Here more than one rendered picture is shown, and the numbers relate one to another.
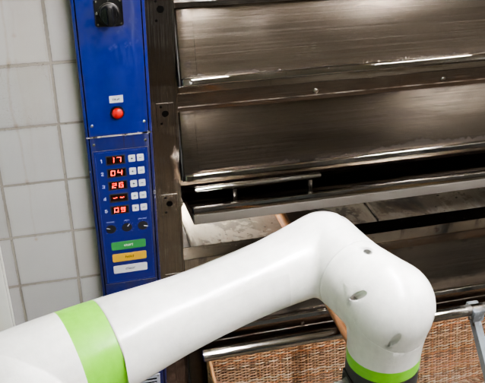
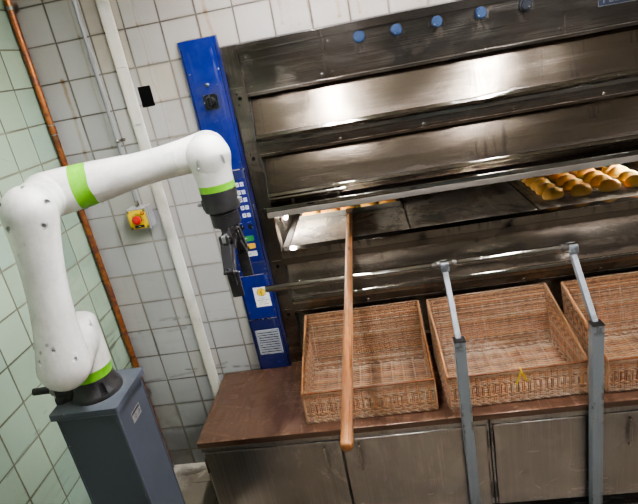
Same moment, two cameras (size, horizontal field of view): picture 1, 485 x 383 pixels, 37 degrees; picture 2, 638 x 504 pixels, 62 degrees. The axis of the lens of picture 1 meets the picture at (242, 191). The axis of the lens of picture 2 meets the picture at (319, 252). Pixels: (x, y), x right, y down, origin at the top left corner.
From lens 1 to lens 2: 1.08 m
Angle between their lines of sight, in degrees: 23
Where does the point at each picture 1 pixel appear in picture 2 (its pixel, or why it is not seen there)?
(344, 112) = (363, 151)
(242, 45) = (289, 114)
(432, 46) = (408, 102)
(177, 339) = (113, 173)
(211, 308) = (132, 162)
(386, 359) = (201, 178)
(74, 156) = not seen: hidden behind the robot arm
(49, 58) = (188, 131)
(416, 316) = (204, 150)
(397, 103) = (397, 144)
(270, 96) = (312, 144)
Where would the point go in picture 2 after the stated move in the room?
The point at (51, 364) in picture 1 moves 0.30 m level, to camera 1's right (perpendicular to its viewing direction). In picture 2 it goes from (54, 176) to (152, 163)
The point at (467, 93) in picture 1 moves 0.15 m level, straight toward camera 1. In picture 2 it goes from (446, 133) to (431, 141)
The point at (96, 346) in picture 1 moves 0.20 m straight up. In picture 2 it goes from (74, 171) to (46, 90)
